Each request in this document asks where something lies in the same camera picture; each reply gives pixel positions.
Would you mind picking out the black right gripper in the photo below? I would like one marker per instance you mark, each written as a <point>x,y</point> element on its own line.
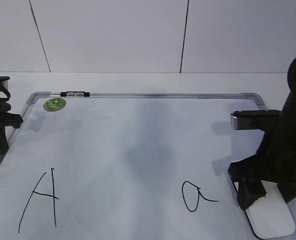
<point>274,161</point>

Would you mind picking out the white whiteboard eraser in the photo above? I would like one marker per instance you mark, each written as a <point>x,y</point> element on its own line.
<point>268,218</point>

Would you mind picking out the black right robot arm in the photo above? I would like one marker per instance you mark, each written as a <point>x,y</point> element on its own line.
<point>275,158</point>

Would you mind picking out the green round magnet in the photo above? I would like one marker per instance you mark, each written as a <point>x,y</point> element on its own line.
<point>54,104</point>

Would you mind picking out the black board hanging clip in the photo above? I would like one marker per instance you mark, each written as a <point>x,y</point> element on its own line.
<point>79,94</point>

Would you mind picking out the white framed whiteboard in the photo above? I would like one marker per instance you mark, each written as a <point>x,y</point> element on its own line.
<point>125,167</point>

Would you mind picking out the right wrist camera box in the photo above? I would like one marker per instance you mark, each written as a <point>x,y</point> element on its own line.
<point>254,119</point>

